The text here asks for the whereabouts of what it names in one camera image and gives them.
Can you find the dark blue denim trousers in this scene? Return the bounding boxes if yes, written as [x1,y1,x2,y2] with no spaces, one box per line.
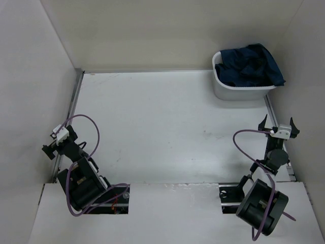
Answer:
[214,44,285,87]

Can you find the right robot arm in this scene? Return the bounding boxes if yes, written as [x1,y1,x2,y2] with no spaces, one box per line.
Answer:
[233,117,300,241]

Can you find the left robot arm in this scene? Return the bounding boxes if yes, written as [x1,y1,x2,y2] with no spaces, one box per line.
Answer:
[42,125,114,211]

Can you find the white plastic laundry basket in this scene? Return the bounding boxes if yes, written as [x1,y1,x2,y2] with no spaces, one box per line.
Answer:
[212,51,276,101]

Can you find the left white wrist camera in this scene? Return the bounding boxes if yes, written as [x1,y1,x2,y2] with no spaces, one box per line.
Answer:
[50,124,70,145]

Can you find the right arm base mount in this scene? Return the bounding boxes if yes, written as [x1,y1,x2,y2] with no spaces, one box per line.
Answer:
[219,183,249,214]

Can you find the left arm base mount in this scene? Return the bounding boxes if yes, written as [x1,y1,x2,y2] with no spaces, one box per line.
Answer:
[85,184,130,215]

